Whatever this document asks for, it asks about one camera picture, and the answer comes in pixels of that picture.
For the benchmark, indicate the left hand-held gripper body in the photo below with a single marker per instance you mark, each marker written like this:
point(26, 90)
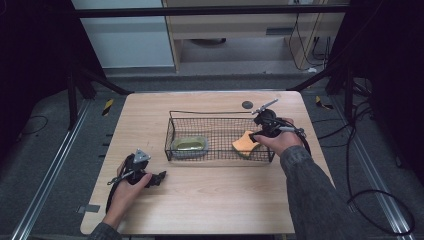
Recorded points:
point(136, 170)

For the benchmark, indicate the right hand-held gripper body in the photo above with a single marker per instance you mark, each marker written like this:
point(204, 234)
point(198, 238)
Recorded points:
point(270, 123)

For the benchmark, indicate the green and yellow sponge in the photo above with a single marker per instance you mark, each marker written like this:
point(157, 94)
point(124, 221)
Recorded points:
point(245, 145)

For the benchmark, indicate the person's right hand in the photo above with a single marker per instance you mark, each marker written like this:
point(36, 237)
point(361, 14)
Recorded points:
point(286, 140)

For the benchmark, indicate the person's left hand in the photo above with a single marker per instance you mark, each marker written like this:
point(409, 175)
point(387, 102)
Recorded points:
point(125, 196)

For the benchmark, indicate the round grey table grommet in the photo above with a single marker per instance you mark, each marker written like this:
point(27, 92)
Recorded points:
point(247, 105)

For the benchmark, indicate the yellow and black tape strip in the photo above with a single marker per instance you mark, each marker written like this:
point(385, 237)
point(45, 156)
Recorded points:
point(322, 103)
point(107, 107)

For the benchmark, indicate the black slanted stand leg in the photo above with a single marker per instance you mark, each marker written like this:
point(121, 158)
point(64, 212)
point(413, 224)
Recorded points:
point(100, 80)
point(316, 78)

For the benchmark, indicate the light wooden desk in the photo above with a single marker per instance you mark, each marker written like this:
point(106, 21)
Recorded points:
point(233, 28)

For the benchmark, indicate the white cabinet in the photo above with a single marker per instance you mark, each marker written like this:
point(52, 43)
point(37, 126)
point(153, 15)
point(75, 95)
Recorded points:
point(130, 43)

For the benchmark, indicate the black curtain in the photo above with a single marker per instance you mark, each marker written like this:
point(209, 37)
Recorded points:
point(33, 60)
point(393, 66)

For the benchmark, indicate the grey metal table bracket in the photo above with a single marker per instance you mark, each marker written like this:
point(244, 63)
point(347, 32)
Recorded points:
point(88, 208)

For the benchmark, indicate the aluminium floor rail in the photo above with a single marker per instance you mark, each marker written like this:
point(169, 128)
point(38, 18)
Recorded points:
point(376, 183)
point(50, 173)

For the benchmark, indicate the black horizontal frame bar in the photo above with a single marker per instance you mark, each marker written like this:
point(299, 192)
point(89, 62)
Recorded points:
point(200, 12)

